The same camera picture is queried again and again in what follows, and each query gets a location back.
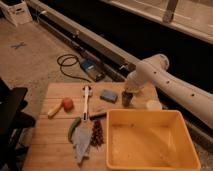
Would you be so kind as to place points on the blue power box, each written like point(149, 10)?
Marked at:
point(92, 70)

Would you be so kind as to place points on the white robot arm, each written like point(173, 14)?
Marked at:
point(154, 70)

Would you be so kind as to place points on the light blue cloth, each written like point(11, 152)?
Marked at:
point(81, 142)

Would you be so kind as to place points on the red toy tomato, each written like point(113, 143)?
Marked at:
point(67, 103)

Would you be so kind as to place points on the yellow toy banana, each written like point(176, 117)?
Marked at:
point(53, 111)

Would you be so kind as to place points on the dark metal cup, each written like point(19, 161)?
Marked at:
point(126, 98)

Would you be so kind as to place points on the blue sponge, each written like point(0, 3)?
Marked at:
point(109, 96)

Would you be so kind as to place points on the green toy pepper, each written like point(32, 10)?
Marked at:
point(71, 130)

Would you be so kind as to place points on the black chair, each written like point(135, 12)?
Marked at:
point(12, 122)

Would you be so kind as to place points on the white cardboard box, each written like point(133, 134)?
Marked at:
point(17, 14)

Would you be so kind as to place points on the yellow plastic bin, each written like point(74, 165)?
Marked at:
point(149, 140)

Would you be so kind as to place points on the black handled tool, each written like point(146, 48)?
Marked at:
point(97, 116)

